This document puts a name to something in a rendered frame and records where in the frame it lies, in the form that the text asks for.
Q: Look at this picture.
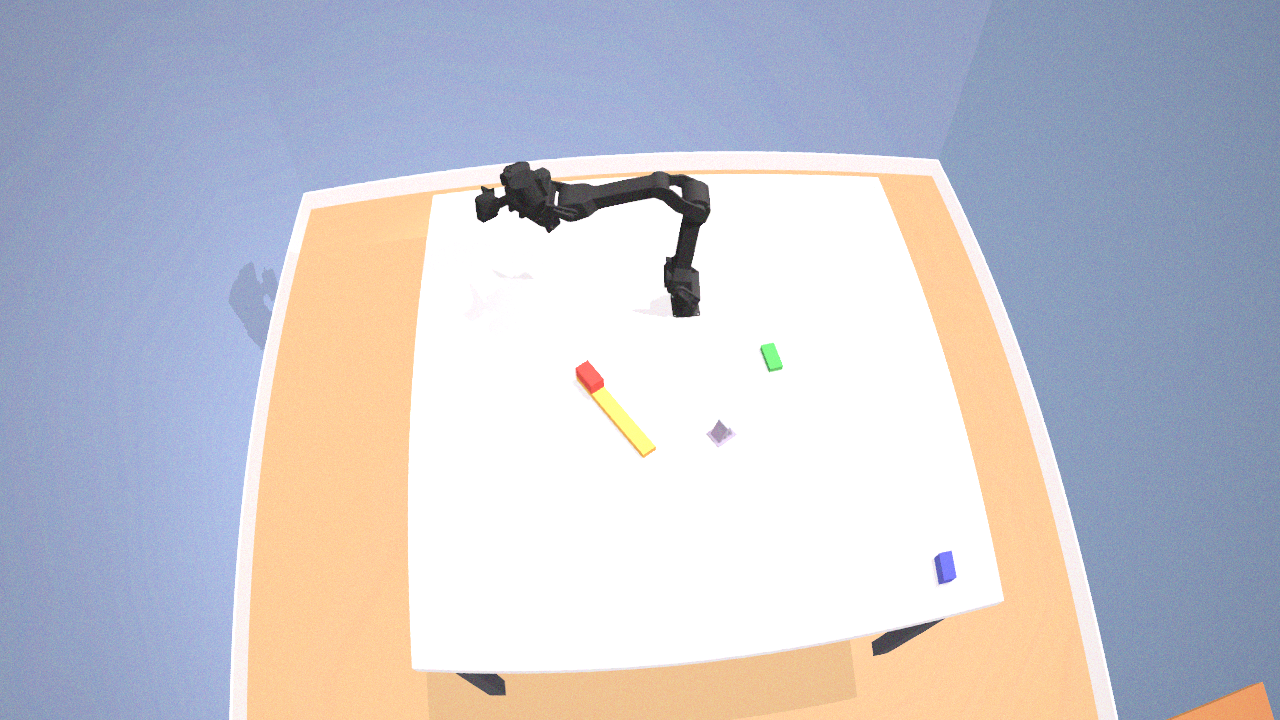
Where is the light green rectangular block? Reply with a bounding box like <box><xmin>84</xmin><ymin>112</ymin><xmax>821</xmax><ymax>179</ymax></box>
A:
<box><xmin>760</xmin><ymin>342</ymin><xmax>783</xmax><ymax>373</ymax></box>

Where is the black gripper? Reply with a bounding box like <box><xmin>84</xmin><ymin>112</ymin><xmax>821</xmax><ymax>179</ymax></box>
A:
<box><xmin>475</xmin><ymin>167</ymin><xmax>550</xmax><ymax>223</ymax></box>

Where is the blue rectangular block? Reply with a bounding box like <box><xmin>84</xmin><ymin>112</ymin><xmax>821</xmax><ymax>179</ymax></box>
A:
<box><xmin>934</xmin><ymin>550</ymin><xmax>957</xmax><ymax>584</ymax></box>

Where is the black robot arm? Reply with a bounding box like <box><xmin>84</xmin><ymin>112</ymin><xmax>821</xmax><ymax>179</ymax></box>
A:
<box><xmin>499</xmin><ymin>161</ymin><xmax>710</xmax><ymax>318</ymax></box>

